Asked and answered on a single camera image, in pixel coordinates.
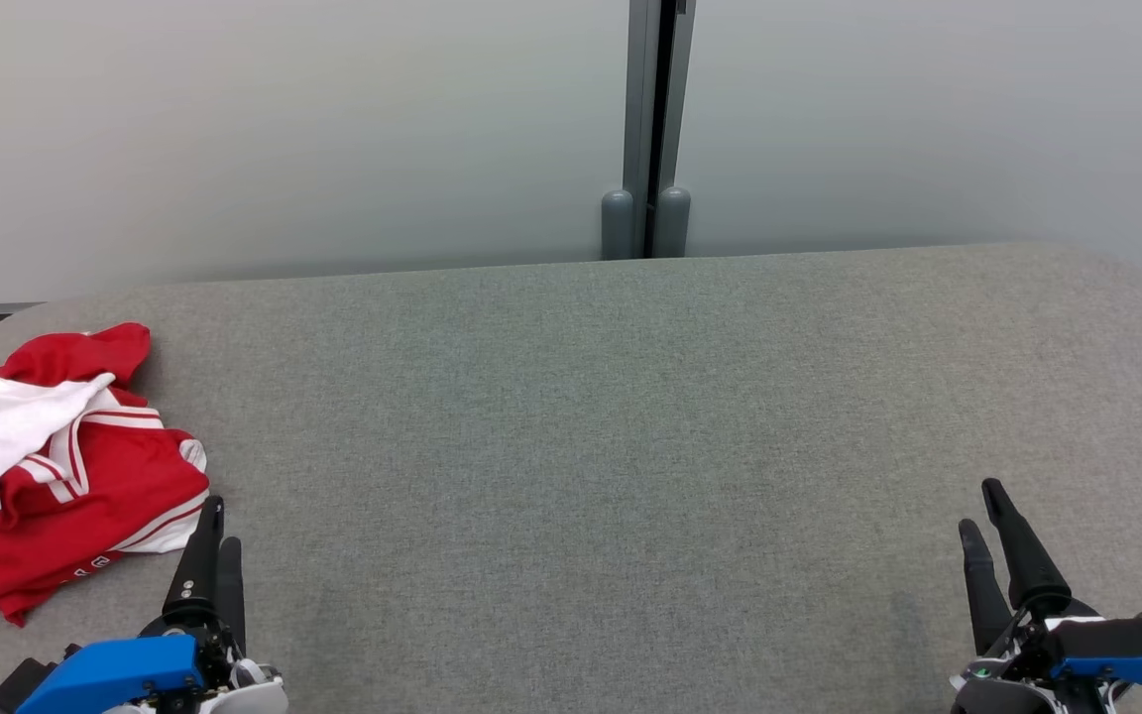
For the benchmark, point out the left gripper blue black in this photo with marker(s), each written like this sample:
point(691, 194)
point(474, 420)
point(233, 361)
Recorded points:
point(105, 674)

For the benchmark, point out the red basketball jersey striped trim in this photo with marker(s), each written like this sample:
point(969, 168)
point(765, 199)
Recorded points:
point(120, 419)

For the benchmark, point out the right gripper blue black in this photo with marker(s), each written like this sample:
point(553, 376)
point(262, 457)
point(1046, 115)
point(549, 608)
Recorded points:
point(1116, 650)

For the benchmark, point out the grey partition frame post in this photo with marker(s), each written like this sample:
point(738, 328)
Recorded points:
point(678, 119)
point(636, 119)

